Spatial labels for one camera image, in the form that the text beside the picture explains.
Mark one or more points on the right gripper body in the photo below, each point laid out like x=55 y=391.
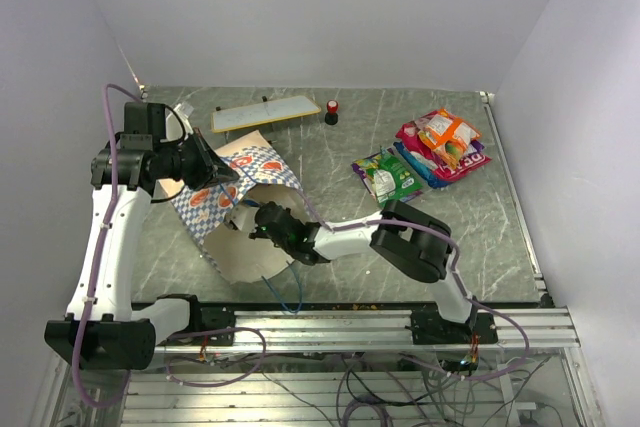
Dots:
x=259 y=233

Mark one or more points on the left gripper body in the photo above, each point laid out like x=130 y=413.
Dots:
x=186 y=159

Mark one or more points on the checkered paper bag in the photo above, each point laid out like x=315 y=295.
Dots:
x=219 y=219

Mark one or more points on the purple snack packet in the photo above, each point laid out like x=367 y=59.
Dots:
x=366 y=168
x=474 y=147

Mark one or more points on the green snack packet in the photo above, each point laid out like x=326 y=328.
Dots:
x=394 y=181

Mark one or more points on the blue snack packet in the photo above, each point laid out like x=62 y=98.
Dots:
x=422 y=170

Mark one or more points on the pink snack packet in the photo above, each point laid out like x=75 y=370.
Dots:
x=408 y=135

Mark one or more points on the orange snack packet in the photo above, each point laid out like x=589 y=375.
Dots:
x=448 y=136

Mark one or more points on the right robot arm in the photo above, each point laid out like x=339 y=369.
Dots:
x=415 y=243

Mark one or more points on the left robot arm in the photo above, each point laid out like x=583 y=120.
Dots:
x=100 y=329

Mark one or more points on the yellow framed whiteboard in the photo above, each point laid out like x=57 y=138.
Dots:
x=264 y=112

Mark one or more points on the red black stamp knob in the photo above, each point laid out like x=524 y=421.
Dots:
x=331 y=114

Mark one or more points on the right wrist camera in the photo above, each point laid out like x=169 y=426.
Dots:
x=242 y=218

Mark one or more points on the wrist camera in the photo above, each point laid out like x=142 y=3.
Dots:
x=184 y=109
x=242 y=218

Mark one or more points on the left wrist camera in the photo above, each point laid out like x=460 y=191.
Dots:
x=184 y=109

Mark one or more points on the aluminium mounting rail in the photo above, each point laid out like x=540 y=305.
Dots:
x=374 y=330

